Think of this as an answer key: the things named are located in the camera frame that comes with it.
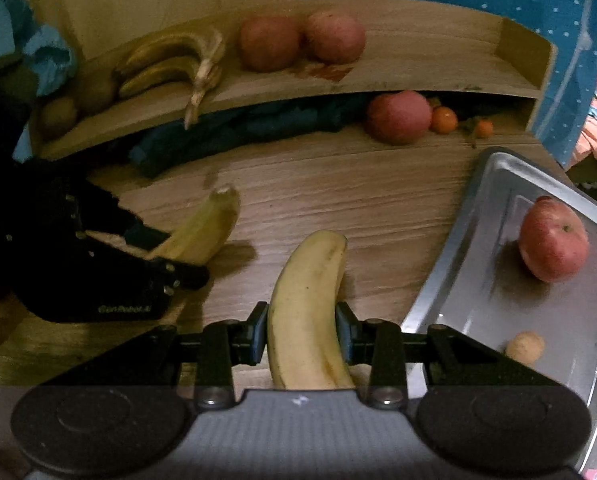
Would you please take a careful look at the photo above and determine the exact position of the yellow banana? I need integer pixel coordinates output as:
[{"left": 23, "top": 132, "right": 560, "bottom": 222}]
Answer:
[
  {"left": 143, "top": 185, "right": 242, "bottom": 266},
  {"left": 267, "top": 230, "right": 356, "bottom": 391}
]

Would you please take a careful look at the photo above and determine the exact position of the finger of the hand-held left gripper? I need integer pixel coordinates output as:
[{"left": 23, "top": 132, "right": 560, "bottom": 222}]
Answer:
[
  {"left": 146, "top": 257, "right": 210, "bottom": 292},
  {"left": 86, "top": 212, "right": 172, "bottom": 255}
]

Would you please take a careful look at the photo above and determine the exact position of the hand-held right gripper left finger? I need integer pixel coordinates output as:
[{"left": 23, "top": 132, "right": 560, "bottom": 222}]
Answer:
[{"left": 38, "top": 302, "right": 270, "bottom": 409}]

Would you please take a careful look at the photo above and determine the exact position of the brown-spotted banana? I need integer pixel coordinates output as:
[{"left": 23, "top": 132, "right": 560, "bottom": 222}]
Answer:
[{"left": 118, "top": 55, "right": 224, "bottom": 131}]

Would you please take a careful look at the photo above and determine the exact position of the dark blue cloth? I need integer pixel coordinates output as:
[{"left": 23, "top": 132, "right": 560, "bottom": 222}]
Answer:
[{"left": 128, "top": 95, "right": 379, "bottom": 178}]

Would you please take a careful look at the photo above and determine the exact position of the curved wooden shelf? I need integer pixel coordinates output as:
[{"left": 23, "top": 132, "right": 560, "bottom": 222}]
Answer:
[{"left": 33, "top": 0, "right": 559, "bottom": 161}]

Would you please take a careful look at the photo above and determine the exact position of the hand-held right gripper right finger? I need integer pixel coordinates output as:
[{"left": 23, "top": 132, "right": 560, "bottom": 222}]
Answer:
[{"left": 335, "top": 302, "right": 568, "bottom": 409}]

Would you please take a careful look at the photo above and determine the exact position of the red apple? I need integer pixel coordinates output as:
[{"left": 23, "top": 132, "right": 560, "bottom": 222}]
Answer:
[
  {"left": 304, "top": 10, "right": 366, "bottom": 65},
  {"left": 238, "top": 15, "right": 301, "bottom": 72},
  {"left": 517, "top": 196, "right": 590, "bottom": 283},
  {"left": 367, "top": 91, "right": 433, "bottom": 146}
]

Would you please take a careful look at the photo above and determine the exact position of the metal tray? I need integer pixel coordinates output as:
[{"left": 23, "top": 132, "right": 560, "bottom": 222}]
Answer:
[{"left": 401, "top": 147, "right": 597, "bottom": 471}]

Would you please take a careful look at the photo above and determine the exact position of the small brown kiwi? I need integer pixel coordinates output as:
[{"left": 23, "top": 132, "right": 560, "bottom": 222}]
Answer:
[{"left": 505, "top": 331, "right": 546, "bottom": 365}]

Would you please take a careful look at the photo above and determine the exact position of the light blue cloth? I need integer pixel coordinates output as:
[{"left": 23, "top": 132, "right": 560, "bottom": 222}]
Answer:
[{"left": 0, "top": 0, "right": 76, "bottom": 96}]

